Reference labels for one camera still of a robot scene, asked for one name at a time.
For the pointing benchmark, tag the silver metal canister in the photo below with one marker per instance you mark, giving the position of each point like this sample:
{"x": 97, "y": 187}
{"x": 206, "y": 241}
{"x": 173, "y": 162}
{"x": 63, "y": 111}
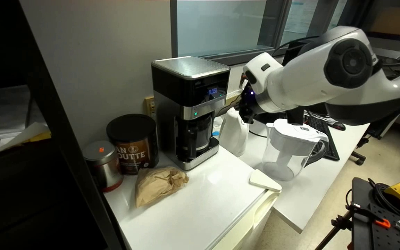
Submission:
{"x": 102, "y": 163}

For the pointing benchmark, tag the white wedge-shaped lid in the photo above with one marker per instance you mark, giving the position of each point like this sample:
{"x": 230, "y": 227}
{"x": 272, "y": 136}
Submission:
{"x": 264, "y": 180}

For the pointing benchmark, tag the glass coffee carafe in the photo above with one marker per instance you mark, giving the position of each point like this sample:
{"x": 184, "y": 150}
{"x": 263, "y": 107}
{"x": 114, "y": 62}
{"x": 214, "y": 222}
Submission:
{"x": 196, "y": 135}

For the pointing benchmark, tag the window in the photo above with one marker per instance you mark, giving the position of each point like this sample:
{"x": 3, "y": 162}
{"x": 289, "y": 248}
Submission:
{"x": 221, "y": 24}

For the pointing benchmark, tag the black and steel coffeemaker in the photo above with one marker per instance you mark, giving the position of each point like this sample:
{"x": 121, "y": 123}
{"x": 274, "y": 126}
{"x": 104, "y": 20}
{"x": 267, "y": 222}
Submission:
{"x": 186, "y": 90}

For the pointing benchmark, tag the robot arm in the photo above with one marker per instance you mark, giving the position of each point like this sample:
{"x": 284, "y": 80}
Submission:
{"x": 304, "y": 80}

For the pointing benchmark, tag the black monitor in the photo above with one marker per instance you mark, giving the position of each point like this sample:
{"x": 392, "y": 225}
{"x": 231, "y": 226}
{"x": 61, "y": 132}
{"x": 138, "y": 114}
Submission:
{"x": 292, "y": 52}

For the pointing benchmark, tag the office chair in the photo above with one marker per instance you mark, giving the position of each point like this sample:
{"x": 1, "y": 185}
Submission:
{"x": 359, "y": 158}

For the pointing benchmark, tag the black keyboard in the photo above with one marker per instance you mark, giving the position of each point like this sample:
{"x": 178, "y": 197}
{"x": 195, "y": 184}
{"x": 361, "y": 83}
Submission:
{"x": 325, "y": 139}

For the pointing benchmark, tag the crumpled brown paper bag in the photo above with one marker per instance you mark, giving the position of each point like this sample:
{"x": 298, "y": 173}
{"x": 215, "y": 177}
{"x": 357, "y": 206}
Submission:
{"x": 155, "y": 184}

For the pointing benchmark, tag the black computer mouse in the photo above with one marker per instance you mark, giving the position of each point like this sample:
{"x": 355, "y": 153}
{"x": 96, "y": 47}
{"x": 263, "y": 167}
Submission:
{"x": 337, "y": 125}

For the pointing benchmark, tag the brown coffee can black lid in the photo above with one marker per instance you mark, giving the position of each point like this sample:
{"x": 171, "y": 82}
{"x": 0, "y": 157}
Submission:
{"x": 132, "y": 149}

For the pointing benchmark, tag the dark shelf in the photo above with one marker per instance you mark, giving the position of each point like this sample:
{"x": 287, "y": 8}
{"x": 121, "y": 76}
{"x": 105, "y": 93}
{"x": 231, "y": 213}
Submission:
{"x": 30, "y": 194}

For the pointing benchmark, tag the clear water filter pitcher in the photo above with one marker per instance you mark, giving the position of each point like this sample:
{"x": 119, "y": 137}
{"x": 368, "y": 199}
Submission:
{"x": 286, "y": 146}

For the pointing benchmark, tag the stack of papers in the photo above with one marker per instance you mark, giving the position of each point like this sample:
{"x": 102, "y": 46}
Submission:
{"x": 2, "y": 111}

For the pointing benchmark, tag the white electric kettle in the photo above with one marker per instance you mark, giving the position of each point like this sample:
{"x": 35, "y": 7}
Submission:
{"x": 233, "y": 135}

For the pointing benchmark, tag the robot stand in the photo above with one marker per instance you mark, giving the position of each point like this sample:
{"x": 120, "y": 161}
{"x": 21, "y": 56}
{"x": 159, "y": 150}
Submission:
{"x": 370, "y": 236}

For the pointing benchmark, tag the wall socket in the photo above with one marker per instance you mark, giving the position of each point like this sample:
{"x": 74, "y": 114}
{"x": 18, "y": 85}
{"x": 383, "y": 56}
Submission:
{"x": 149, "y": 107}

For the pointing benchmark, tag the white mini fridge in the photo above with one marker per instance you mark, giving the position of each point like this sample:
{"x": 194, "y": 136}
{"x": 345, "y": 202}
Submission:
{"x": 200, "y": 205}

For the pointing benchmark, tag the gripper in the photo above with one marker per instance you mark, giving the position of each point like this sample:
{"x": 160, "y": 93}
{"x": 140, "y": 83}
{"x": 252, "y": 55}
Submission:
{"x": 247, "y": 109}

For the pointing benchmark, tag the orange clamp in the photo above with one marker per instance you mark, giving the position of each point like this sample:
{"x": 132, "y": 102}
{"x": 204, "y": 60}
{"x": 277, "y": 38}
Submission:
{"x": 382, "y": 223}

